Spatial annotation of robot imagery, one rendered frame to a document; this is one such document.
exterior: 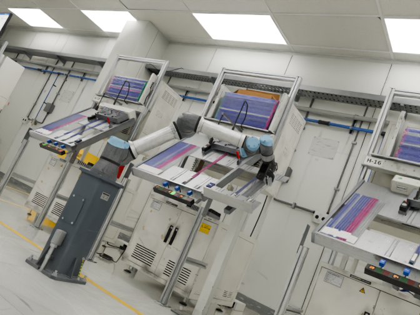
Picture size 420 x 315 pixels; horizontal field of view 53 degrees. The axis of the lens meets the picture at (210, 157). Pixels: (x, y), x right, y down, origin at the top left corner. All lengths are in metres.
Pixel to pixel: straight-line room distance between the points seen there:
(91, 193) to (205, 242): 1.03
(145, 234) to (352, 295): 1.56
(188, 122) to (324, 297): 1.25
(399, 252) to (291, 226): 2.34
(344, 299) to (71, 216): 1.54
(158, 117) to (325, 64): 2.11
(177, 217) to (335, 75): 2.76
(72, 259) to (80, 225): 0.18
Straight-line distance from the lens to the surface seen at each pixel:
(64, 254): 2.26
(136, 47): 6.30
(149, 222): 3.29
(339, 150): 4.64
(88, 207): 2.24
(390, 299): 2.52
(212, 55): 6.08
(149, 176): 3.01
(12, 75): 7.02
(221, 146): 3.17
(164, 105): 4.34
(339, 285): 2.57
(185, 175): 2.93
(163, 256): 3.13
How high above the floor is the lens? 0.47
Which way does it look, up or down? 10 degrees up
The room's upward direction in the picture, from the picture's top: 24 degrees clockwise
